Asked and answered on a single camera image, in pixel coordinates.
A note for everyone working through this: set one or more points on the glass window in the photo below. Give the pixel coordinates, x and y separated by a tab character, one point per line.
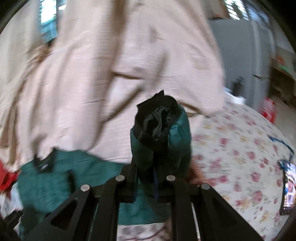
48	16

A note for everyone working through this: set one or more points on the grey refrigerator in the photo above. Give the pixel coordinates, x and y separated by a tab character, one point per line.
240	55

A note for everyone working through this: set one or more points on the red plastic crate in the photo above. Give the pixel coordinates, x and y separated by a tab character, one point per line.
268	110

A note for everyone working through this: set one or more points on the red heart-shaped frilled pillow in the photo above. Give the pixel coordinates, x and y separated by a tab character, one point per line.
7	177

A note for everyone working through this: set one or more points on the smartphone with lit screen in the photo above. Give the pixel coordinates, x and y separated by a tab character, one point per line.
289	187

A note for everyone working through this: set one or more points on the green puffer jacket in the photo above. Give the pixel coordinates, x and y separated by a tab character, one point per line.
178	139

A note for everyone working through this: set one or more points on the white floral bed sheet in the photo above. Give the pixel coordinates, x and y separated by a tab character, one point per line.
235	162

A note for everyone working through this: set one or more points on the wooden shelf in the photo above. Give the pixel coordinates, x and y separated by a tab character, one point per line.
284	76

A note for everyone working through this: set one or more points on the window with grille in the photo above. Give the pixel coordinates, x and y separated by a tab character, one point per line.
242	9

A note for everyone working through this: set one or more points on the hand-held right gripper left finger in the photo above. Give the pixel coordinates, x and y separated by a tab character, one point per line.
128	185

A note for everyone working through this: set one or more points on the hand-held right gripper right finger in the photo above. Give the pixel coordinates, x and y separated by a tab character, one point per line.
178	197

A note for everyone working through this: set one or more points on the beige patterned curtain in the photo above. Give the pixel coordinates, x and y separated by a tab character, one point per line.
104	69

